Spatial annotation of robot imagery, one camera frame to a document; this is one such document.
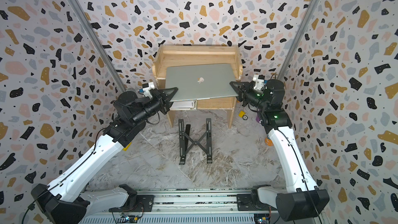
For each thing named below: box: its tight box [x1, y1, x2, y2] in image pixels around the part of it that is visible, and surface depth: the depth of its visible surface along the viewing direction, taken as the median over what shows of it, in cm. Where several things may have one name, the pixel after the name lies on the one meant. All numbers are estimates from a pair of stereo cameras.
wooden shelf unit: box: [151, 45, 243, 129], surface depth 81 cm
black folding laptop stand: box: [178, 118, 213, 165], surface depth 89 cm
